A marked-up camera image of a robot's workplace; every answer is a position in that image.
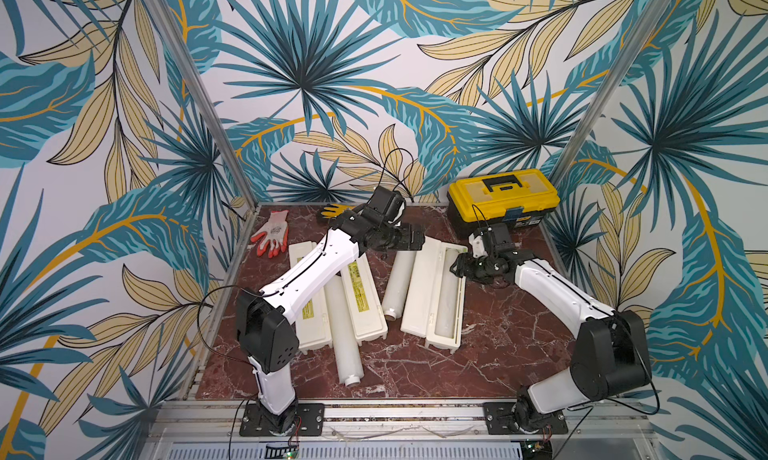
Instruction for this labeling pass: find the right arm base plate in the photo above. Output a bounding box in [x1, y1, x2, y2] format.
[482, 401, 568, 435]

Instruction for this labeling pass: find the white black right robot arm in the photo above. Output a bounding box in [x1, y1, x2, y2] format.
[450, 224, 653, 429]

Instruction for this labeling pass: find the white wrap dispenser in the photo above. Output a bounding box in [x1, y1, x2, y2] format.
[341, 254, 388, 346]
[288, 242, 332, 355]

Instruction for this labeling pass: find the white dispenser base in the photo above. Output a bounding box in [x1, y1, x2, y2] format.
[426, 242, 467, 354]

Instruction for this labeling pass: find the aluminium front rail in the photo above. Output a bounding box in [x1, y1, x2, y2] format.
[148, 399, 655, 443]

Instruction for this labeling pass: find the yellow black work glove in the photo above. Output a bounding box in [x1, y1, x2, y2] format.
[317, 204, 351, 223]

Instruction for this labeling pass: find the white dispenser lid yellow label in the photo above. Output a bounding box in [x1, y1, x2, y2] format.
[401, 237, 443, 338]

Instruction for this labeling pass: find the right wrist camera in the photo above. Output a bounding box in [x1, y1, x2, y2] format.
[468, 232, 488, 258]

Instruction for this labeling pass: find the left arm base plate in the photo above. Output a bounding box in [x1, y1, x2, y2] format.
[239, 402, 325, 437]

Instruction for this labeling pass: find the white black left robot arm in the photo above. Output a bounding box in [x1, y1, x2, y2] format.
[236, 186, 425, 417]

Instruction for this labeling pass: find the red white work glove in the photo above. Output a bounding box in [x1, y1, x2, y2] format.
[250, 210, 289, 258]

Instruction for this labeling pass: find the plastic wrap roll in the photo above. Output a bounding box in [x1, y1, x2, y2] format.
[324, 275, 364, 387]
[435, 267, 459, 338]
[382, 251, 416, 321]

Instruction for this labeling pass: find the yellow black toolbox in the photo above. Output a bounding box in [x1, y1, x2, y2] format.
[447, 169, 560, 239]

